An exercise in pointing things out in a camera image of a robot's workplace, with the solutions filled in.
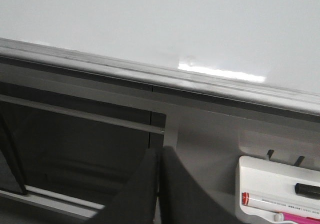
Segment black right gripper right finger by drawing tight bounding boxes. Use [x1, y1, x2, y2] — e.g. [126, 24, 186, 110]
[159, 146, 240, 224]

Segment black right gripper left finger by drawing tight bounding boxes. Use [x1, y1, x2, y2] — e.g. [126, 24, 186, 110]
[88, 149, 159, 224]

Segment white metal whiteboard stand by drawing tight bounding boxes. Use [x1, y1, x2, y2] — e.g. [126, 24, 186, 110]
[0, 60, 320, 211]

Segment white whiteboard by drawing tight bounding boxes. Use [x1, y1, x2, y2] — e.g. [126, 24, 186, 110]
[0, 0, 320, 115]

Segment white marker tray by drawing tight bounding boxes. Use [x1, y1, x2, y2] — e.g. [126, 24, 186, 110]
[235, 156, 320, 224]

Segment pink marker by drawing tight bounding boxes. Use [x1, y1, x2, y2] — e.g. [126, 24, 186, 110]
[274, 213, 320, 224]

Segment black marker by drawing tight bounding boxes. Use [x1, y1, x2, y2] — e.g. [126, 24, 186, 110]
[294, 183, 320, 198]

